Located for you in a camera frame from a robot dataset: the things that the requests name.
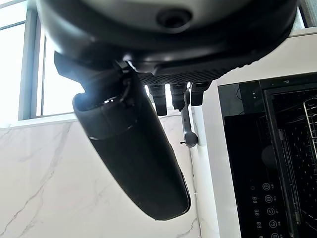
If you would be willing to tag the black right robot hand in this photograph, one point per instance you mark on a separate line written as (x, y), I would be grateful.
(128, 49)

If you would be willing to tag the white cabinet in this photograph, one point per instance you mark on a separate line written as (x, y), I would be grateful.
(218, 124)

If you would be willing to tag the black built-in dishwasher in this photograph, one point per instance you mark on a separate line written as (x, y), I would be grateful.
(272, 158)

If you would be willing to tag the black dishwasher door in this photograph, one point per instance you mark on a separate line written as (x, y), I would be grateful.
(250, 178)

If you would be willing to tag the window with grey frame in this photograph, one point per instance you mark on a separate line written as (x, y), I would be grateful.
(29, 74)

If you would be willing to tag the grey metal faucet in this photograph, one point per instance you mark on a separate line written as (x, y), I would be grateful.
(188, 129)

